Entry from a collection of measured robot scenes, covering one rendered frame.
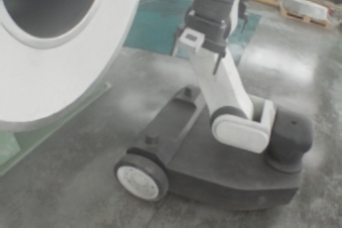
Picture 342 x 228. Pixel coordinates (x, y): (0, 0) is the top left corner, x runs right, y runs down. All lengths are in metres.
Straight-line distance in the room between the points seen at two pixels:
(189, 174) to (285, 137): 0.34
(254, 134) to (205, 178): 0.21
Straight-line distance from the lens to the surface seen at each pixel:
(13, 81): 0.87
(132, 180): 0.93
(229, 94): 0.83
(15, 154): 1.23
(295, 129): 0.87
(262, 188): 0.85
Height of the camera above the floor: 0.79
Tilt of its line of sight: 32 degrees down
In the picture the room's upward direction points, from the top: 4 degrees clockwise
